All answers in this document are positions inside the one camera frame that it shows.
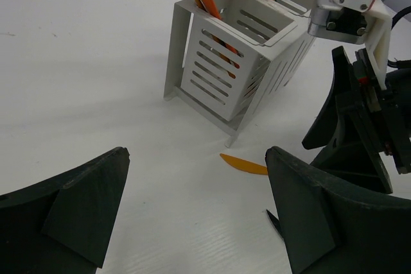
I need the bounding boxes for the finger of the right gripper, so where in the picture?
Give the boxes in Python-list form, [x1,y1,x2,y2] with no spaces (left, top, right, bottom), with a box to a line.
[302,46,363,150]
[311,116,393,194]

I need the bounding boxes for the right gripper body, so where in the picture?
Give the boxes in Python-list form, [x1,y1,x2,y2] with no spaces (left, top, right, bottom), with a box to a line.
[356,49,410,174]

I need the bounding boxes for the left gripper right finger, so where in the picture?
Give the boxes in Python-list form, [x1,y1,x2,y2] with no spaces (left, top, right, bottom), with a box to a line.
[265,146,410,273]

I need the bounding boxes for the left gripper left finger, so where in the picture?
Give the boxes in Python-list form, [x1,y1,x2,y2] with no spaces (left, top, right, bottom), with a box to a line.
[1,147,130,273]

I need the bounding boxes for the yellow plastic knife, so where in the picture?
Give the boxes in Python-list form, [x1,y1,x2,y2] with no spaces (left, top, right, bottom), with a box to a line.
[220,153,268,176]

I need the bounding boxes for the white slotted utensil caddy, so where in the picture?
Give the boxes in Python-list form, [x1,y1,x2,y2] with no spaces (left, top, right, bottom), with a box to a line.
[164,0,315,144]

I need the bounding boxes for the steel knife green handle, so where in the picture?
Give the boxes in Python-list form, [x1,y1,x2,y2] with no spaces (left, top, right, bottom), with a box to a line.
[266,209,283,238]

